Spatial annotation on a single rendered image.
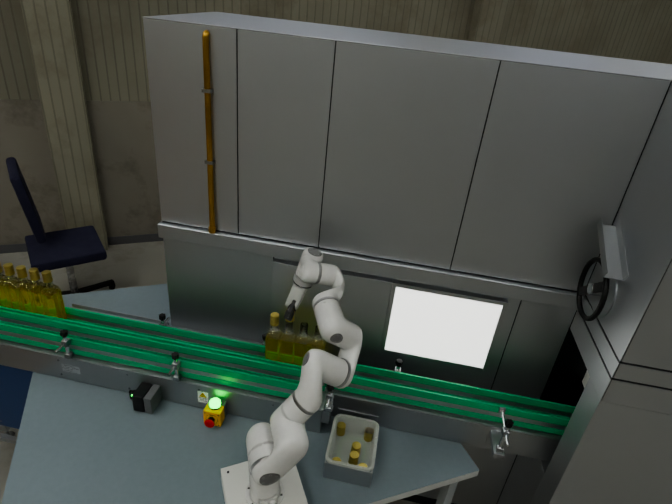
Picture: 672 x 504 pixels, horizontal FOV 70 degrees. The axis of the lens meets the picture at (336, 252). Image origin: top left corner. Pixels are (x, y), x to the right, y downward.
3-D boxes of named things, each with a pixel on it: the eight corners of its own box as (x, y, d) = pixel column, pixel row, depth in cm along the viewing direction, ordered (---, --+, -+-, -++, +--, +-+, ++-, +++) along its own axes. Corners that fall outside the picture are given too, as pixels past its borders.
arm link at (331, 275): (310, 317, 150) (298, 274, 166) (347, 320, 155) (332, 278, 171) (318, 297, 145) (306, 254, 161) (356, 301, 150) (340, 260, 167)
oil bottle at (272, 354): (281, 366, 199) (283, 325, 188) (277, 376, 194) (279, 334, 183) (268, 364, 199) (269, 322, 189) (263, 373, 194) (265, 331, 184)
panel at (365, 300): (485, 367, 195) (507, 298, 179) (486, 372, 192) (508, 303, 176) (272, 326, 205) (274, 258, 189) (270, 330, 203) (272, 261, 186)
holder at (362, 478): (377, 426, 192) (380, 413, 189) (369, 487, 168) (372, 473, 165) (336, 418, 194) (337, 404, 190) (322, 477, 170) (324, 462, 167)
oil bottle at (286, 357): (294, 369, 198) (297, 328, 188) (291, 379, 193) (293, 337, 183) (281, 366, 199) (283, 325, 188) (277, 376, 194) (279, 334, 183)
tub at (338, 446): (377, 436, 187) (380, 421, 183) (370, 487, 168) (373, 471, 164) (333, 427, 189) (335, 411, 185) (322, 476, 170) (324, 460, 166)
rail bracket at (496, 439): (497, 441, 187) (512, 400, 176) (502, 479, 172) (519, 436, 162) (484, 439, 188) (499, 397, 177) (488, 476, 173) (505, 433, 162)
